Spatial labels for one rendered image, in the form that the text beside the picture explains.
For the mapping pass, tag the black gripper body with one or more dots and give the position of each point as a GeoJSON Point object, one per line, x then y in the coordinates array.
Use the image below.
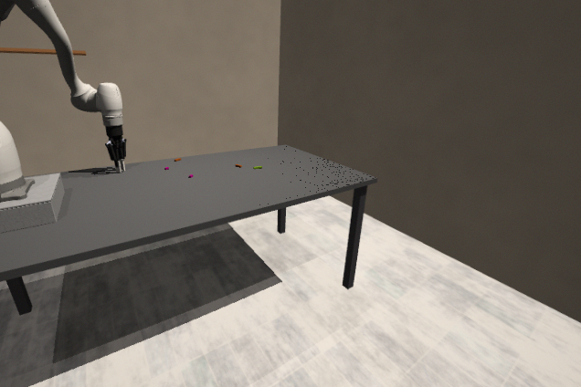
{"type": "Point", "coordinates": [114, 133]}

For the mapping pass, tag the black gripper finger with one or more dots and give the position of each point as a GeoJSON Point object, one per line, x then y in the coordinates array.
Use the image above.
{"type": "Point", "coordinates": [113, 150]}
{"type": "Point", "coordinates": [122, 152]}

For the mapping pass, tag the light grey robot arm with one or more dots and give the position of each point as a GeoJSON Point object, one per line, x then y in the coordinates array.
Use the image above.
{"type": "Point", "coordinates": [106, 99]}

